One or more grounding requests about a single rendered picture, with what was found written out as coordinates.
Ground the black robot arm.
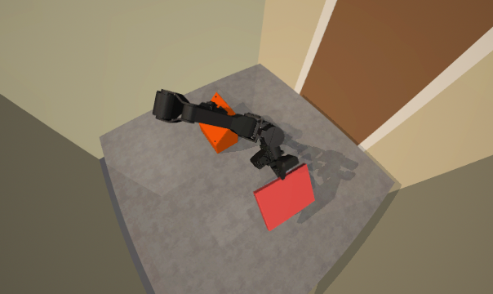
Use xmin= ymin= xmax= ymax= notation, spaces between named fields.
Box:
xmin=153 ymin=89 xmax=285 ymax=169

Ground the red panel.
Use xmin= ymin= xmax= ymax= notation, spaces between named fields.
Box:
xmin=253 ymin=163 xmax=315 ymax=231

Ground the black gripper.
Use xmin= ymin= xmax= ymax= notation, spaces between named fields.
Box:
xmin=260 ymin=143 xmax=299 ymax=180

